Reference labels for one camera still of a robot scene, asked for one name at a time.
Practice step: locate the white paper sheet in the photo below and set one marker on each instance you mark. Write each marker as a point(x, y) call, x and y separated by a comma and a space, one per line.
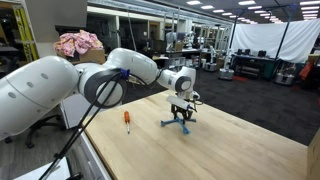
point(50, 171)

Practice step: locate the black desk with monitors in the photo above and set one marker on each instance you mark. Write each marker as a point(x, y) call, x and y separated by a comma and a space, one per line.
point(251, 65)

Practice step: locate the cardboard box holding cloth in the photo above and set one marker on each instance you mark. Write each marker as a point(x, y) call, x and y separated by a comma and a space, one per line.
point(93, 56)

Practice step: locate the grey mobile robot base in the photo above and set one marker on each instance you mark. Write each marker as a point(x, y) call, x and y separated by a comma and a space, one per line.
point(226, 74)
point(284, 79)

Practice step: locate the grey table edge rail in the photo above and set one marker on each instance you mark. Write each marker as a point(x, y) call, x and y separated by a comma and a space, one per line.
point(96, 156)

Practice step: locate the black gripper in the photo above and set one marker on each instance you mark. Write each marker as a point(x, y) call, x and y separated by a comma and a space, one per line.
point(181, 109)

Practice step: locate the orange chair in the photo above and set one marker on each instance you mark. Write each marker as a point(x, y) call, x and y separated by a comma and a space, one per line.
point(305, 70)

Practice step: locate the black office chair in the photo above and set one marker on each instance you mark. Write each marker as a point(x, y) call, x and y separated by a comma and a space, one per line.
point(41, 128)

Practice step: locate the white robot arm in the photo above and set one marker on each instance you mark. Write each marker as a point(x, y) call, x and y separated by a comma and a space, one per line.
point(40, 86)

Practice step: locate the pink floral cloth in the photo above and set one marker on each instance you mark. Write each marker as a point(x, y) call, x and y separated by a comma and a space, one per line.
point(78, 41)

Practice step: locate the blue plastic tool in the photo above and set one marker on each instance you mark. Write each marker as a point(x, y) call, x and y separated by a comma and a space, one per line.
point(168, 122)

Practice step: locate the black backdrop pole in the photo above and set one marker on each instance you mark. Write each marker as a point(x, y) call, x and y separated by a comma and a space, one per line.
point(283, 31)

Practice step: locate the white curtain backdrop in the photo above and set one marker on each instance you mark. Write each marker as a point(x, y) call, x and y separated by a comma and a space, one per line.
point(266, 36)

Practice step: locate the white cabinet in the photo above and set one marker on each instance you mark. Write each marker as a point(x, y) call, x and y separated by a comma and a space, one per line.
point(78, 111)

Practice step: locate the brown cardboard box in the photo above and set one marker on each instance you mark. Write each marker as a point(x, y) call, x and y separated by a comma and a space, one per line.
point(314, 156)

